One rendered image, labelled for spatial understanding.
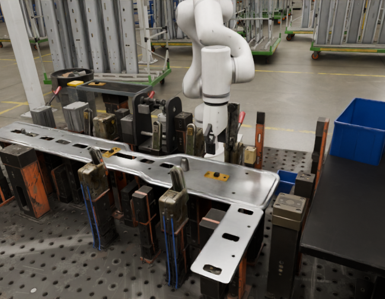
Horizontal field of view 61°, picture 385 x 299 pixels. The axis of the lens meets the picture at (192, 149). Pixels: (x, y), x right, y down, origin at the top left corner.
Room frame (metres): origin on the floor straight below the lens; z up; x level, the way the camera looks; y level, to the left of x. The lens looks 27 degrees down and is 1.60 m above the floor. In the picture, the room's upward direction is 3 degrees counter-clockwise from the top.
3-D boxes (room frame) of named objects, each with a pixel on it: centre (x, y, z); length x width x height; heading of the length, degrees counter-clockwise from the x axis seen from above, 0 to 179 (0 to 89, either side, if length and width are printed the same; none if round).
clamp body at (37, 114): (1.62, 0.77, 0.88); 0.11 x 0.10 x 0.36; 152
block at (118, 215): (1.21, 0.32, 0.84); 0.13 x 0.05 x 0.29; 152
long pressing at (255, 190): (1.20, 0.35, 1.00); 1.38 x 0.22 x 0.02; 62
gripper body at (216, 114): (0.97, -0.08, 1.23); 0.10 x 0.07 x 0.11; 152
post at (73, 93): (1.72, 0.60, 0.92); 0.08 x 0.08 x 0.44; 62
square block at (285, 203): (0.73, -0.26, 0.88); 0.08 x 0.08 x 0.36; 62
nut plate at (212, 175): (0.97, -0.08, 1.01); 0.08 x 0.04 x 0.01; 62
